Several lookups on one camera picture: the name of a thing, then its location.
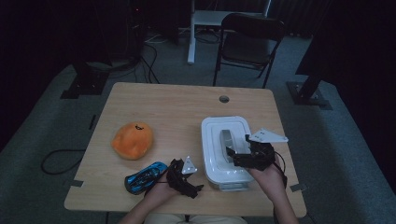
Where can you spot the white desk frame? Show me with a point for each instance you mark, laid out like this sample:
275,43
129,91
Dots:
193,37

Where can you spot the person's left hand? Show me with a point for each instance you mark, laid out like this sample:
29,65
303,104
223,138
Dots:
160,193

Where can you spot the blue toy car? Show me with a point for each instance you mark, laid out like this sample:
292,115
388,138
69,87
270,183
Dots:
144,179

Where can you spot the person's right hand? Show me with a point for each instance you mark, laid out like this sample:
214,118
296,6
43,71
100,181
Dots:
269,182

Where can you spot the translucent grey storage container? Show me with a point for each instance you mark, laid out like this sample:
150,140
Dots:
232,186

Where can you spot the black stand with square base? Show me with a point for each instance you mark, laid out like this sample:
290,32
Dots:
308,93
85,82

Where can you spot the dark curtain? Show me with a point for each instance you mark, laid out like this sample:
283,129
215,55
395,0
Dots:
358,37

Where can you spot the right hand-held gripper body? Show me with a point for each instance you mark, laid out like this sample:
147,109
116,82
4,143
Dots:
261,155

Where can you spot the short black strip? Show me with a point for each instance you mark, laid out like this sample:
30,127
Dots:
92,122

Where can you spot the grey tape piece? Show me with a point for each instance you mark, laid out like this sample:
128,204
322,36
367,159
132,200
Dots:
76,183
298,187

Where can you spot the person's beige pants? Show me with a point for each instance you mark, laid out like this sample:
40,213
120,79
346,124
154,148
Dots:
199,219

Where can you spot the white container lid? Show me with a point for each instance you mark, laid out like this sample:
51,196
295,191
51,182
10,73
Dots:
214,155

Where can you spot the orange plush toy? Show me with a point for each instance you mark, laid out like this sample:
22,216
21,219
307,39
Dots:
132,140

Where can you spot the black folding chair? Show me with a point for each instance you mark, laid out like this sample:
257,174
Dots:
246,46

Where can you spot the dark equipment tower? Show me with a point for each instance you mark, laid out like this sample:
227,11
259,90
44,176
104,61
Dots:
135,31

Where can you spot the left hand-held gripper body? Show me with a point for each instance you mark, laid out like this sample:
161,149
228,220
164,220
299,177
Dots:
177,174

